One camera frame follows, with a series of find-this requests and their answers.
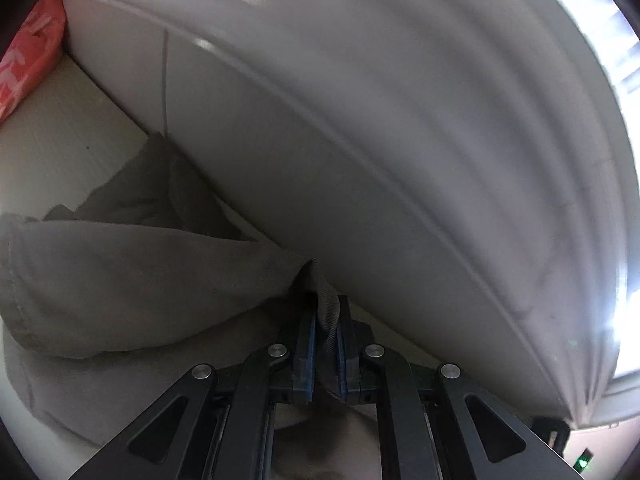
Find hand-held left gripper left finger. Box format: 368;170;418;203
67;301;318;480

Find grey-brown pants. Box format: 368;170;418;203
0;132;378;480

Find window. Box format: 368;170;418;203
520;0;640;428

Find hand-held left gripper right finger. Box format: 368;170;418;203
335;295;581;480

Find red patterned bag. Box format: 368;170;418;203
0;0;67;123

